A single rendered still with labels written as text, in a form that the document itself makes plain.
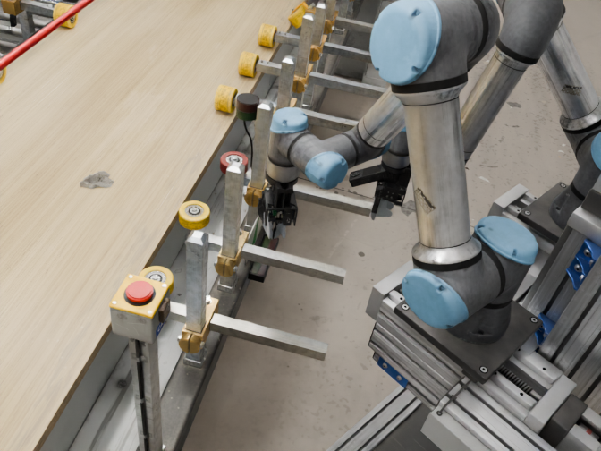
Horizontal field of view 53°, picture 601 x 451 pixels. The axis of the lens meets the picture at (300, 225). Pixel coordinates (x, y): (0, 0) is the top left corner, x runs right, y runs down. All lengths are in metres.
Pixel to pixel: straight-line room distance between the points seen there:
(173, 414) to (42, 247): 0.49
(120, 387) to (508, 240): 0.98
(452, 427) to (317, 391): 1.16
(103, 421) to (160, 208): 0.53
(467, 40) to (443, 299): 0.40
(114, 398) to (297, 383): 0.94
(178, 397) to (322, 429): 0.90
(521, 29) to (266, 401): 1.54
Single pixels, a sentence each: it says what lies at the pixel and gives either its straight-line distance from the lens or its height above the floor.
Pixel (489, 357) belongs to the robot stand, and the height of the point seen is 1.04.
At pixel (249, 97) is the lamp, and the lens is 1.59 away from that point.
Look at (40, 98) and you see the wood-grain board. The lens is 2.05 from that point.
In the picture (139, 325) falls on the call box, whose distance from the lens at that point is 0.96.
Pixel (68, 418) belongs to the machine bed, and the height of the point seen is 0.71.
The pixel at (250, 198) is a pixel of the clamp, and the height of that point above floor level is 0.85.
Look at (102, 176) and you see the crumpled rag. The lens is 1.70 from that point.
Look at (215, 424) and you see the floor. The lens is 2.23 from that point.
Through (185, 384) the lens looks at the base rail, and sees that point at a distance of 1.48.
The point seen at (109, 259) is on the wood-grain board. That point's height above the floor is 0.90.
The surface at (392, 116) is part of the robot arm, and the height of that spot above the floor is 1.35.
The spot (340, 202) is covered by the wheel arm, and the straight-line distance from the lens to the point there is 1.74.
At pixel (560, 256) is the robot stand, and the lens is 1.35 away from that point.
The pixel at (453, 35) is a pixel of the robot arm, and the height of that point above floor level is 1.60.
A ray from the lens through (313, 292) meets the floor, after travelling 2.63.
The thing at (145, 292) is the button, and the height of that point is 1.23.
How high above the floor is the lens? 1.95
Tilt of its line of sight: 42 degrees down
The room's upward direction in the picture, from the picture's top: 10 degrees clockwise
